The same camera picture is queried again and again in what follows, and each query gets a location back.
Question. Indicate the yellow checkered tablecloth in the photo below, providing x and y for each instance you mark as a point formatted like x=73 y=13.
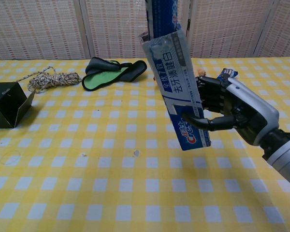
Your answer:
x=111 y=183

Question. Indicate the blue snack packet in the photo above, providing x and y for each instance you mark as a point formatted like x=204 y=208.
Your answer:
x=226 y=73

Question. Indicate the blue toothpaste paper box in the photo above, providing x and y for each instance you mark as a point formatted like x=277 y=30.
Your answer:
x=181 y=96

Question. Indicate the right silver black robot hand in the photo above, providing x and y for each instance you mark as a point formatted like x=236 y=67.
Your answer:
x=246 y=108

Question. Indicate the white toothpaste tube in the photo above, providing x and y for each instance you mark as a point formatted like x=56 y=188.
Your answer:
x=164 y=17

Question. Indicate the black open cardboard box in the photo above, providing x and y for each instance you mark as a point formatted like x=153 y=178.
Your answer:
x=4 y=106

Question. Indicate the woven folding screen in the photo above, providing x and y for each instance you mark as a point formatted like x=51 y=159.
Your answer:
x=62 y=26

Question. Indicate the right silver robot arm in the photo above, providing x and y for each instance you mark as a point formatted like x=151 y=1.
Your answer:
x=285 y=154

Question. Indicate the green and grey cloth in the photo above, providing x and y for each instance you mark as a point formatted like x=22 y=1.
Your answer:
x=99 y=81

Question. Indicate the orange plush toy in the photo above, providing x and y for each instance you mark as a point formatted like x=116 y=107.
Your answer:
x=200 y=71

